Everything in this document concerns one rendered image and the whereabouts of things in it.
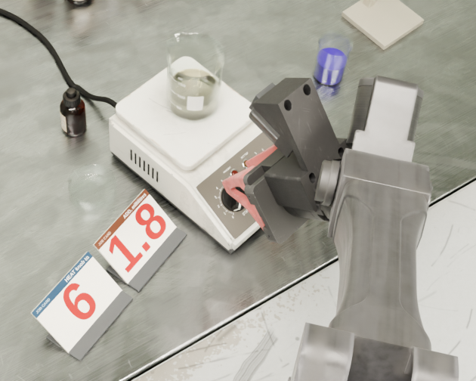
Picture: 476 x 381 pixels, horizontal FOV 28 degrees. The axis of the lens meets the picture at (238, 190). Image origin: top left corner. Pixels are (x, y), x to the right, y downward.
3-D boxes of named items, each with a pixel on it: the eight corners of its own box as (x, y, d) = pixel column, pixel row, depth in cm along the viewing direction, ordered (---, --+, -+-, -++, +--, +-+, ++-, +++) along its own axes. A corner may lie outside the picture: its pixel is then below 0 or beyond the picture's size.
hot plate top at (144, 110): (261, 115, 108) (262, 109, 107) (187, 175, 102) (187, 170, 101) (186, 57, 112) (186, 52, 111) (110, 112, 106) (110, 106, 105)
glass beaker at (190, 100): (232, 106, 107) (239, 56, 100) (192, 137, 104) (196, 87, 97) (188, 72, 110) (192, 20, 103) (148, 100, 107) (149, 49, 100)
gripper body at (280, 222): (238, 187, 86) (291, 195, 81) (310, 126, 91) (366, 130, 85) (266, 243, 89) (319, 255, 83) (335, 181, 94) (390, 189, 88)
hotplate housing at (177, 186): (305, 191, 112) (316, 151, 105) (230, 259, 106) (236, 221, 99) (171, 87, 119) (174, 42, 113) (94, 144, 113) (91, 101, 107)
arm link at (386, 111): (336, 78, 86) (347, 53, 74) (431, 99, 85) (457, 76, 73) (309, 205, 85) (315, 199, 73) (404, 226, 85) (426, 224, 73)
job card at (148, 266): (187, 235, 107) (188, 215, 104) (138, 292, 102) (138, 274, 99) (143, 208, 109) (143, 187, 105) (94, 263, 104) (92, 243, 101)
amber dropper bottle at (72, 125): (89, 119, 115) (86, 82, 109) (83, 138, 113) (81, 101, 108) (64, 116, 115) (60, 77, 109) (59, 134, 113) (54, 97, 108)
